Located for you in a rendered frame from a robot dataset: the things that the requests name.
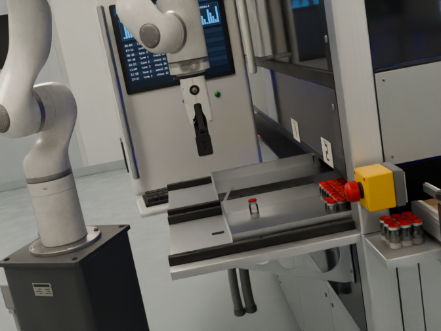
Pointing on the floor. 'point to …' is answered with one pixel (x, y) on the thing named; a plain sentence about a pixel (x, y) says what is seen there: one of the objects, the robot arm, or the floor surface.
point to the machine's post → (361, 150)
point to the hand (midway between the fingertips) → (204, 145)
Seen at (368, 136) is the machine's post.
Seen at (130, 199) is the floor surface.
